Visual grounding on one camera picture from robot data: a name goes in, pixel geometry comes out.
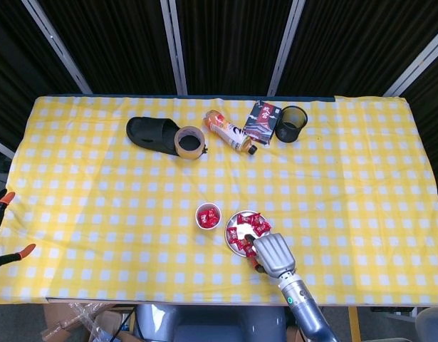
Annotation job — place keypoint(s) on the dark box with red print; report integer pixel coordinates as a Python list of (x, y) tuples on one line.
[(261, 121)]

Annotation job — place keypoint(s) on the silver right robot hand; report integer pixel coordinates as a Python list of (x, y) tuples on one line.
[(275, 254)]

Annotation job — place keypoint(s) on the black rubber slipper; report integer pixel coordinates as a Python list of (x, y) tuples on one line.
[(147, 132)]

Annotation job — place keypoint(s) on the yellow table leg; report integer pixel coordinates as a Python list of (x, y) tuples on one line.
[(353, 317)]

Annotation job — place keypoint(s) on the brown cardboard box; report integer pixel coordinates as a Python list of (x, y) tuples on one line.
[(55, 313)]

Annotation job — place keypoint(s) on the grey robot torso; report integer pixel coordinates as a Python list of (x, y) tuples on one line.
[(211, 324)]

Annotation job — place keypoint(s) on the black pleated curtain panel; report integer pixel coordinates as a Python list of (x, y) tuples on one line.
[(115, 46), (12, 71), (347, 46), (432, 107), (229, 46)]

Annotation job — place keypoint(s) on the clear plastic wrap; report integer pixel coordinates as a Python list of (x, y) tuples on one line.
[(83, 313)]

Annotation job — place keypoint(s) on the orange drink plastic bottle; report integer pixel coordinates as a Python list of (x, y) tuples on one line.
[(225, 130)]

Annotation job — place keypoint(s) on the round silver metal plate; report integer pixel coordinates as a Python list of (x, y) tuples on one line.
[(245, 229)]

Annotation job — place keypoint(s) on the clear packing tape roll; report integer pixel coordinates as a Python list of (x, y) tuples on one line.
[(188, 155)]

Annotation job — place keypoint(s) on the white paper cup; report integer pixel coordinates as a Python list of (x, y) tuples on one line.
[(199, 228)]

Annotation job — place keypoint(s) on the black mesh pen holder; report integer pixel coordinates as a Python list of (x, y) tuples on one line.
[(282, 133)]

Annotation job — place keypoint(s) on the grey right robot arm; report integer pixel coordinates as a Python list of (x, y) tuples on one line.
[(304, 310)]

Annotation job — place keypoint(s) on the yellow white checked tablecloth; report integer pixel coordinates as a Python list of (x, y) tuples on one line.
[(133, 213)]

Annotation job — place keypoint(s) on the white metal frame post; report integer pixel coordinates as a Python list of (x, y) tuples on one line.
[(57, 46), (286, 46), (174, 46), (1, 147), (418, 66)]

